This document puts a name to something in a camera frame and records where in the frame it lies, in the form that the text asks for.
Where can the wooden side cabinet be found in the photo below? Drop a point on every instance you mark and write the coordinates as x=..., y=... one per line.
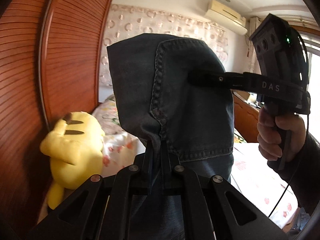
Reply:
x=245, y=119

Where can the yellow plush toy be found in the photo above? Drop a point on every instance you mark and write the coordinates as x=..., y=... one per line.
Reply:
x=75, y=148

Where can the white floral bed sheet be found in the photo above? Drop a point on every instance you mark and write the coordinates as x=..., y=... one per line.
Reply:
x=250, y=173

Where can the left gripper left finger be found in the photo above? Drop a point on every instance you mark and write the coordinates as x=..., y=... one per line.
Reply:
x=99, y=209

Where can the right forearm dark sleeve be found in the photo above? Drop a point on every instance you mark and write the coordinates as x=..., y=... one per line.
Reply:
x=302, y=174

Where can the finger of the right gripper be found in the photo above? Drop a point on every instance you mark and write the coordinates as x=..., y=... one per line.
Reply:
x=210, y=80

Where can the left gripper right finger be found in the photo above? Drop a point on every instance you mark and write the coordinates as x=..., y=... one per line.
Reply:
x=213, y=209

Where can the right hand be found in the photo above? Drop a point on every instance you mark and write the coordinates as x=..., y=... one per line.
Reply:
x=269, y=138

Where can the blue denim jeans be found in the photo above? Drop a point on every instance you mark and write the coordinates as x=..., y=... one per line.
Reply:
x=153, y=78

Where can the white air conditioner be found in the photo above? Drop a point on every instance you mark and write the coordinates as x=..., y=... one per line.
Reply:
x=226, y=17

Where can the wooden wardrobe door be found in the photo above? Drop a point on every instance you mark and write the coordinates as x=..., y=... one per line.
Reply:
x=50, y=56

